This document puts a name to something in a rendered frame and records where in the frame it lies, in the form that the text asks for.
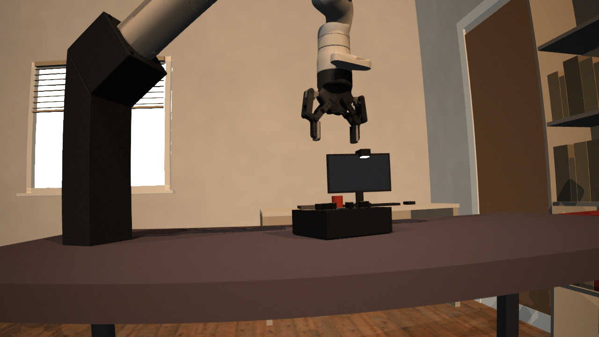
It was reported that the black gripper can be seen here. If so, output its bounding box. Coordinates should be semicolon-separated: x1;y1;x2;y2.
301;68;367;144

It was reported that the black lighting desk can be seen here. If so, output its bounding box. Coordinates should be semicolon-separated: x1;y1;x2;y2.
292;201;392;240

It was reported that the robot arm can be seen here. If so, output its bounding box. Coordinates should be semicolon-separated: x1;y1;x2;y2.
117;0;371;73

